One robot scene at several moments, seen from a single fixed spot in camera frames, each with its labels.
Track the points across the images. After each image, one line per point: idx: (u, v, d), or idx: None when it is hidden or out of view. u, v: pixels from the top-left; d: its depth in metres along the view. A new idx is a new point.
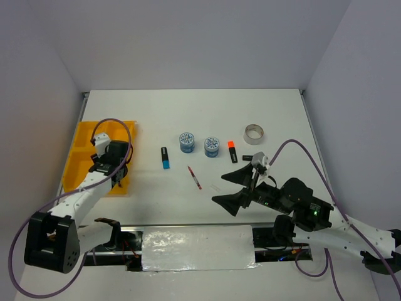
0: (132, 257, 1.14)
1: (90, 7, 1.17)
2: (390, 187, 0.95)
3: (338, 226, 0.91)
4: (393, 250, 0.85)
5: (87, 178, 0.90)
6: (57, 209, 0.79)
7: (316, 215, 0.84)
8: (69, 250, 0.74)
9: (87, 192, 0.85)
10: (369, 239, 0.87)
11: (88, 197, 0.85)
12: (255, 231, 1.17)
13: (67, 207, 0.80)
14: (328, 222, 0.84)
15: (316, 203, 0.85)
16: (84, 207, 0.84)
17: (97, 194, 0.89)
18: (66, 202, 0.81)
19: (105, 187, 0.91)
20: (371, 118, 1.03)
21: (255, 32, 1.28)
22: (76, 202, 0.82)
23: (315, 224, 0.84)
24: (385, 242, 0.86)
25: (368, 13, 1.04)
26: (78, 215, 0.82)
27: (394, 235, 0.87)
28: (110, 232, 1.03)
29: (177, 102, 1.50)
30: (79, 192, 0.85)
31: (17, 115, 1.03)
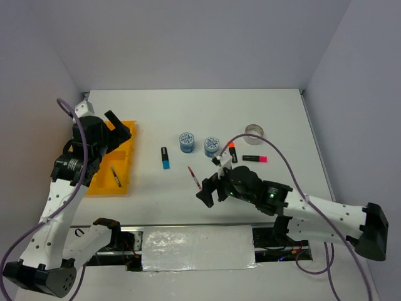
0: (131, 257, 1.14)
1: (89, 7, 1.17)
2: (388, 188, 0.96)
3: (294, 207, 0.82)
4: (361, 223, 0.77)
5: (53, 196, 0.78)
6: (28, 257, 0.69)
7: (272, 197, 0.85)
8: (61, 278, 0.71)
9: (56, 221, 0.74)
10: (334, 215, 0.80)
11: (59, 226, 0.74)
12: (255, 231, 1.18)
13: (39, 251, 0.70)
14: (285, 204, 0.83)
15: (276, 185, 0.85)
16: (60, 233, 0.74)
17: (69, 213, 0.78)
18: (36, 242, 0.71)
19: (78, 199, 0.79)
20: (371, 118, 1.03)
21: (255, 32, 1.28)
22: (45, 240, 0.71)
23: (275, 206, 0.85)
24: (353, 217, 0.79)
25: (367, 14, 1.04)
26: (56, 247, 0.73)
27: (365, 209, 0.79)
28: (110, 233, 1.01)
29: (177, 103, 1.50)
30: (47, 226, 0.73)
31: (15, 114, 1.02)
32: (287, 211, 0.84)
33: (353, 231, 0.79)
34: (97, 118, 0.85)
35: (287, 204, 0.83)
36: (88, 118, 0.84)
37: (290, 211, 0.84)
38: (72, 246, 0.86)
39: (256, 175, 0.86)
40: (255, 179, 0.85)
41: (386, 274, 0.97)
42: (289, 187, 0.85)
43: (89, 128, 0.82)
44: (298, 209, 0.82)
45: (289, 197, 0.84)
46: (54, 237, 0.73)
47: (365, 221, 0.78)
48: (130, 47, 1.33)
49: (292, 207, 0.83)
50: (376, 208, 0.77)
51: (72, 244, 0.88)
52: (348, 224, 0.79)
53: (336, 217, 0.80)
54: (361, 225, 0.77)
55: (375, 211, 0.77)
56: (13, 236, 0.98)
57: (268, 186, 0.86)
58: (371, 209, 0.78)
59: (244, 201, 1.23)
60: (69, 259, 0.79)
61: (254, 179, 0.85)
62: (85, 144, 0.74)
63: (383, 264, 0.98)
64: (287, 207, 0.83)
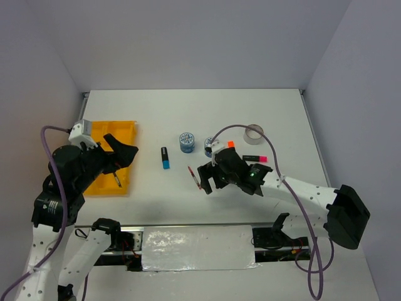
0: (132, 257, 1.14)
1: (88, 8, 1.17)
2: (387, 188, 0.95)
3: (270, 184, 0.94)
4: (329, 202, 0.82)
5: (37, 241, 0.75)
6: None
7: (252, 175, 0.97)
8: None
9: (43, 270, 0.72)
10: (305, 194, 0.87)
11: (49, 273, 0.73)
12: (255, 231, 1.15)
13: (31, 299, 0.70)
14: (262, 181, 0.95)
15: (258, 167, 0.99)
16: (52, 276, 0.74)
17: (57, 256, 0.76)
18: (27, 291, 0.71)
19: (63, 239, 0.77)
20: (371, 118, 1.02)
21: (255, 31, 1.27)
22: (36, 289, 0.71)
23: (255, 184, 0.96)
24: (321, 196, 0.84)
25: (367, 14, 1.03)
26: (49, 290, 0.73)
27: (336, 191, 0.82)
28: (110, 237, 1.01)
29: (176, 103, 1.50)
30: (35, 274, 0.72)
31: (15, 115, 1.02)
32: (264, 189, 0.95)
33: (321, 211, 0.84)
34: (73, 151, 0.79)
35: (264, 182, 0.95)
36: (66, 148, 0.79)
37: (266, 188, 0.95)
38: (70, 266, 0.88)
39: (239, 158, 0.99)
40: (236, 160, 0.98)
41: (386, 274, 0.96)
42: (270, 168, 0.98)
43: (66, 165, 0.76)
44: (274, 187, 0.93)
45: (268, 177, 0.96)
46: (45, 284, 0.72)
47: (334, 201, 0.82)
48: (129, 47, 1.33)
49: (268, 185, 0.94)
50: (348, 189, 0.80)
51: (71, 263, 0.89)
52: (317, 202, 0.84)
53: (306, 196, 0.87)
54: (328, 204, 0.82)
55: (345, 192, 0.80)
56: (14, 236, 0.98)
57: (251, 168, 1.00)
58: (343, 190, 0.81)
59: (244, 201, 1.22)
60: (67, 286, 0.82)
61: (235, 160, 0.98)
62: (61, 189, 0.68)
63: (383, 264, 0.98)
64: (262, 184, 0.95)
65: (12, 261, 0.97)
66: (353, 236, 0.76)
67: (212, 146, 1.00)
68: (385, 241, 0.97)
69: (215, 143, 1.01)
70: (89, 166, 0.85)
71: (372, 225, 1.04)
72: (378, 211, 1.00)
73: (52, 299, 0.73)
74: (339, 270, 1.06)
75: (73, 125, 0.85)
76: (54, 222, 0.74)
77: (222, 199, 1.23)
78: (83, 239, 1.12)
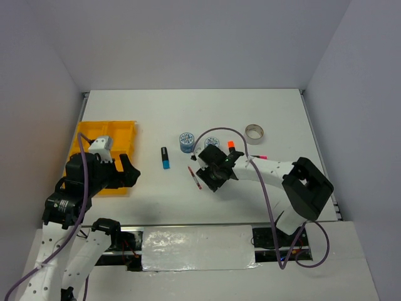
0: (132, 257, 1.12)
1: (88, 9, 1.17)
2: (386, 188, 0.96)
3: (239, 165, 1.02)
4: (285, 173, 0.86)
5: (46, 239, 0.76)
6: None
7: (227, 160, 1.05)
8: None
9: (51, 266, 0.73)
10: (267, 168, 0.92)
11: (56, 269, 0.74)
12: (255, 231, 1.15)
13: (36, 296, 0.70)
14: (234, 163, 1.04)
15: (232, 153, 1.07)
16: (59, 273, 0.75)
17: (64, 254, 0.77)
18: (32, 288, 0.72)
19: (71, 239, 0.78)
20: (371, 118, 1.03)
21: (255, 31, 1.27)
22: (41, 286, 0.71)
23: (230, 167, 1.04)
24: (281, 168, 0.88)
25: (367, 14, 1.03)
26: (55, 288, 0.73)
27: (294, 163, 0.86)
28: (109, 239, 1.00)
29: (176, 103, 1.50)
30: (42, 271, 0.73)
31: (15, 116, 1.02)
32: (237, 171, 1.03)
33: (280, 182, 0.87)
34: (91, 156, 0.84)
35: (235, 164, 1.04)
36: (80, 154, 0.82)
37: (238, 170, 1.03)
38: (70, 268, 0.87)
39: (217, 149, 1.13)
40: (214, 150, 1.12)
41: (386, 274, 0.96)
42: (242, 153, 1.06)
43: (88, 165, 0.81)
44: (242, 167, 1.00)
45: (239, 161, 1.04)
46: (52, 280, 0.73)
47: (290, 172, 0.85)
48: (129, 47, 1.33)
49: (237, 167, 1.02)
50: (303, 160, 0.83)
51: (71, 264, 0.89)
52: (276, 175, 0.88)
53: (267, 170, 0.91)
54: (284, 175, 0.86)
55: (301, 162, 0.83)
56: (14, 236, 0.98)
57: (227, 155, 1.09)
58: (299, 163, 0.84)
59: (244, 202, 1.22)
60: (68, 288, 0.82)
61: (215, 152, 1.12)
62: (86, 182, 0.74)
63: (383, 264, 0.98)
64: (234, 166, 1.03)
65: (12, 260, 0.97)
66: (312, 204, 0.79)
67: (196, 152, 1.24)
68: (385, 242, 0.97)
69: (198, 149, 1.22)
70: (99, 175, 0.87)
71: (372, 225, 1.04)
72: (378, 211, 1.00)
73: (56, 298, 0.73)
74: (339, 269, 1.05)
75: (96, 138, 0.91)
76: (64, 221, 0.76)
77: (222, 199, 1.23)
78: (83, 238, 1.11)
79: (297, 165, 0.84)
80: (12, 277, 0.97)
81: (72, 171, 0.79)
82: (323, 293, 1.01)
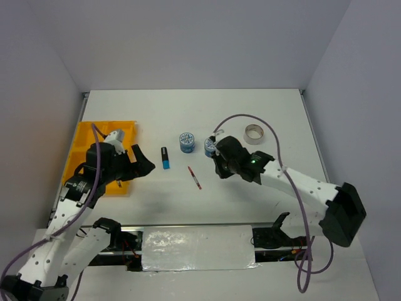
0: (132, 257, 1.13)
1: (88, 9, 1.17)
2: (386, 187, 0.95)
3: (270, 173, 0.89)
4: (329, 199, 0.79)
5: (57, 215, 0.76)
6: (27, 272, 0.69)
7: (253, 162, 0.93)
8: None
9: (59, 239, 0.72)
10: (307, 187, 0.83)
11: (62, 244, 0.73)
12: (255, 231, 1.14)
13: (37, 267, 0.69)
14: (263, 169, 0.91)
15: (258, 154, 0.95)
16: (62, 251, 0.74)
17: (72, 232, 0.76)
18: (36, 259, 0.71)
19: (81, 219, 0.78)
20: (371, 118, 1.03)
21: (255, 31, 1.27)
22: (45, 258, 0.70)
23: (255, 171, 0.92)
24: (322, 191, 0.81)
25: (367, 13, 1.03)
26: (56, 265, 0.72)
27: (338, 189, 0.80)
28: (109, 239, 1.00)
29: (176, 103, 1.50)
30: (49, 242, 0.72)
31: (15, 116, 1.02)
32: (264, 177, 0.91)
33: (320, 205, 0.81)
34: (110, 145, 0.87)
35: (264, 170, 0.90)
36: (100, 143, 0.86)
37: (266, 178, 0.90)
38: (67, 258, 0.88)
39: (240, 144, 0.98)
40: (237, 145, 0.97)
41: (386, 273, 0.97)
42: (272, 158, 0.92)
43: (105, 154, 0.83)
44: (272, 176, 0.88)
45: (269, 166, 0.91)
46: (56, 254, 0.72)
47: (334, 197, 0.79)
48: (129, 47, 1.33)
49: (267, 174, 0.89)
50: (349, 187, 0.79)
51: (68, 254, 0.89)
52: (316, 197, 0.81)
53: (306, 190, 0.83)
54: (328, 200, 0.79)
55: (347, 190, 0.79)
56: (13, 236, 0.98)
57: (250, 155, 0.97)
58: (344, 189, 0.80)
59: (244, 201, 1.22)
60: (62, 277, 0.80)
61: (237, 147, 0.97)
62: (99, 167, 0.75)
63: (384, 264, 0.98)
64: (263, 173, 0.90)
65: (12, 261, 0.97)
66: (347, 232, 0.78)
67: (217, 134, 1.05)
68: (385, 241, 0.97)
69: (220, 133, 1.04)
70: (114, 165, 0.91)
71: (371, 224, 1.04)
72: (378, 210, 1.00)
73: (54, 275, 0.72)
74: (339, 269, 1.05)
75: (109, 133, 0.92)
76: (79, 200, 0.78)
77: (222, 199, 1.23)
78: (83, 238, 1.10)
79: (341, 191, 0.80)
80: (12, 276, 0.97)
81: (91, 157, 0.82)
82: (324, 293, 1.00)
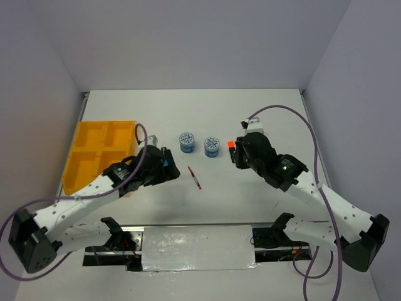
0: (132, 257, 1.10)
1: (88, 8, 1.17)
2: (386, 187, 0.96)
3: (303, 186, 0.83)
4: (363, 230, 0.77)
5: (93, 184, 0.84)
6: (42, 217, 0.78)
7: (284, 168, 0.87)
8: (35, 258, 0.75)
9: (81, 202, 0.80)
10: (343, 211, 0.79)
11: (81, 209, 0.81)
12: (255, 231, 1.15)
13: (52, 217, 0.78)
14: (294, 180, 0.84)
15: (291, 160, 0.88)
16: (76, 216, 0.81)
17: (96, 204, 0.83)
18: (56, 209, 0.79)
19: (107, 198, 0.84)
20: (371, 118, 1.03)
21: (255, 31, 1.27)
22: (62, 212, 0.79)
23: (283, 178, 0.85)
24: (358, 220, 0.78)
25: (367, 14, 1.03)
26: (64, 224, 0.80)
27: (373, 220, 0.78)
28: (108, 239, 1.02)
29: (176, 103, 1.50)
30: (74, 202, 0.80)
31: (15, 117, 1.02)
32: (294, 188, 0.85)
33: (351, 234, 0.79)
34: (161, 152, 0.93)
35: (297, 182, 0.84)
36: (153, 148, 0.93)
37: (298, 190, 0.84)
38: (71, 231, 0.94)
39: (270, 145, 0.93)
40: (266, 146, 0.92)
41: (385, 273, 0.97)
42: (304, 168, 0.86)
43: (152, 158, 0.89)
44: (306, 190, 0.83)
45: (301, 177, 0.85)
46: (71, 215, 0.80)
47: (368, 231, 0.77)
48: (129, 47, 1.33)
49: (300, 187, 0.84)
50: (386, 223, 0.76)
51: (74, 229, 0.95)
52: (349, 224, 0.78)
53: (340, 216, 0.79)
54: (362, 232, 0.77)
55: (383, 224, 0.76)
56: None
57: (281, 160, 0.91)
58: (379, 222, 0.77)
59: (244, 202, 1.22)
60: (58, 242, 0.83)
61: (266, 149, 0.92)
62: (139, 165, 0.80)
63: (384, 264, 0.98)
64: (296, 184, 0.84)
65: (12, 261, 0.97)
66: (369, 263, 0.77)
67: (252, 123, 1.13)
68: (386, 241, 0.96)
69: (254, 122, 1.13)
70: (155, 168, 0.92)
71: None
72: (378, 211, 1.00)
73: (55, 233, 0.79)
74: (339, 269, 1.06)
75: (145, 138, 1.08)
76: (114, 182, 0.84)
77: (222, 199, 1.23)
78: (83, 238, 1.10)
79: (377, 224, 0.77)
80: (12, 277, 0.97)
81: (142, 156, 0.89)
82: (324, 293, 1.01)
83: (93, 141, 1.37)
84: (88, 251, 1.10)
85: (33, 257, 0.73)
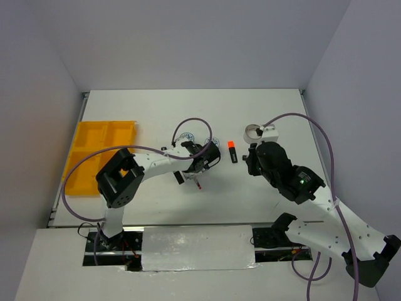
0: (132, 257, 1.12)
1: (88, 9, 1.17)
2: (386, 187, 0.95)
3: (319, 203, 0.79)
4: (376, 251, 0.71)
5: (173, 149, 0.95)
6: (140, 158, 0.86)
7: (301, 183, 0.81)
8: (124, 194, 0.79)
9: (168, 158, 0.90)
10: (355, 230, 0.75)
11: (166, 165, 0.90)
12: (255, 231, 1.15)
13: (147, 160, 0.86)
14: (311, 195, 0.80)
15: (307, 173, 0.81)
16: (159, 170, 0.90)
17: (172, 165, 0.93)
18: (148, 155, 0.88)
19: (180, 164, 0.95)
20: (371, 118, 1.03)
21: (255, 31, 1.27)
22: (155, 160, 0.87)
23: (299, 192, 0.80)
24: (371, 240, 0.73)
25: (367, 13, 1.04)
26: (150, 172, 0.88)
27: (386, 239, 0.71)
28: (116, 232, 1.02)
29: (176, 103, 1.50)
30: (163, 157, 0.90)
31: (15, 117, 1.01)
32: (309, 204, 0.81)
33: (363, 253, 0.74)
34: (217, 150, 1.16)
35: (314, 197, 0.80)
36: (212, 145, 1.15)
37: (314, 206, 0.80)
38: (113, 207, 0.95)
39: (287, 157, 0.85)
40: (283, 158, 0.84)
41: (387, 272, 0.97)
42: (322, 182, 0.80)
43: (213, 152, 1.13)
44: (320, 207, 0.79)
45: (318, 192, 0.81)
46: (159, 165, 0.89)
47: (382, 251, 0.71)
48: (130, 47, 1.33)
49: (316, 204, 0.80)
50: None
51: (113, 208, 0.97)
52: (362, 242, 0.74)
53: (354, 233, 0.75)
54: (375, 253, 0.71)
55: (396, 246, 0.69)
56: (13, 236, 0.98)
57: (297, 172, 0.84)
58: (392, 242, 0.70)
59: (244, 201, 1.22)
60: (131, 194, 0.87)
61: (282, 160, 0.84)
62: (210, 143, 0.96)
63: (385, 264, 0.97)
64: (312, 200, 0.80)
65: (12, 261, 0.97)
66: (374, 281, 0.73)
67: (269, 130, 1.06)
68: None
69: (270, 130, 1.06)
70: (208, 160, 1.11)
71: (371, 224, 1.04)
72: (378, 210, 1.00)
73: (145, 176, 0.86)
74: (339, 269, 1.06)
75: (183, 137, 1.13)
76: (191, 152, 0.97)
77: (222, 199, 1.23)
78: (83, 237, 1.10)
79: (390, 245, 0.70)
80: (12, 277, 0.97)
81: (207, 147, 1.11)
82: (324, 293, 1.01)
83: (93, 141, 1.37)
84: (88, 251, 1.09)
85: (124, 191, 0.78)
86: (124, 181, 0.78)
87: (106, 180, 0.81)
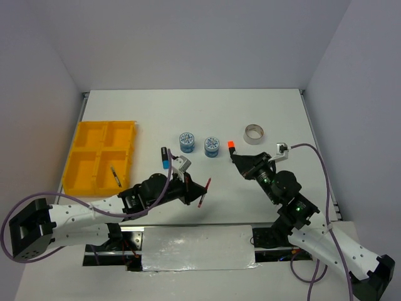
0: (132, 257, 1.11)
1: (88, 9, 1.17)
2: (386, 188, 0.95)
3: (314, 227, 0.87)
4: (371, 269, 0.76)
5: (106, 201, 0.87)
6: (56, 212, 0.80)
7: (297, 211, 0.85)
8: (29, 249, 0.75)
9: (93, 213, 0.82)
10: (348, 251, 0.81)
11: (89, 219, 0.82)
12: (255, 231, 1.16)
13: (64, 216, 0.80)
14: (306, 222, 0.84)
15: (304, 202, 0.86)
16: (82, 224, 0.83)
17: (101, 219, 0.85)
18: (69, 209, 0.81)
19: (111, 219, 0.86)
20: (371, 118, 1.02)
21: (255, 31, 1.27)
22: (74, 215, 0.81)
23: (296, 219, 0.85)
24: (365, 260, 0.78)
25: (368, 13, 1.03)
26: (70, 226, 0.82)
27: (380, 259, 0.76)
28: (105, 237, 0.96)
29: (175, 103, 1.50)
30: (86, 211, 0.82)
31: (14, 118, 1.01)
32: (306, 227, 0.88)
33: (359, 273, 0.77)
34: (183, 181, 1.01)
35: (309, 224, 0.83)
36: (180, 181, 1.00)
37: (310, 229, 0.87)
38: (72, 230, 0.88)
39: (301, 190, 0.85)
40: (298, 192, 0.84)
41: None
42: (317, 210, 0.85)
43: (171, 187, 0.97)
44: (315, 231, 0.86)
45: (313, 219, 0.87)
46: (79, 221, 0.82)
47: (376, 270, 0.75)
48: (129, 46, 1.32)
49: (312, 227, 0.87)
50: (393, 263, 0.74)
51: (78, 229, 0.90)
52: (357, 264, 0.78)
53: (349, 255, 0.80)
54: (369, 271, 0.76)
55: (390, 266, 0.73)
56: None
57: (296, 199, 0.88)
58: (385, 261, 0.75)
59: (244, 202, 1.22)
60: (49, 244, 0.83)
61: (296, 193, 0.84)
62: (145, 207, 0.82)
63: None
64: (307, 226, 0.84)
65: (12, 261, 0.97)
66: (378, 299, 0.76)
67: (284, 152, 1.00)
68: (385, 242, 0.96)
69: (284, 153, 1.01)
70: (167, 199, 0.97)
71: (371, 225, 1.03)
72: (378, 211, 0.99)
73: (61, 231, 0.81)
74: None
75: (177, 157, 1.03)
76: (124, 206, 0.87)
77: (222, 199, 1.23)
78: None
79: (383, 264, 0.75)
80: (12, 277, 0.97)
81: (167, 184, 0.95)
82: (323, 293, 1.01)
83: (93, 141, 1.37)
84: (88, 251, 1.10)
85: (29, 247, 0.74)
86: (31, 236, 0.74)
87: (15, 230, 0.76)
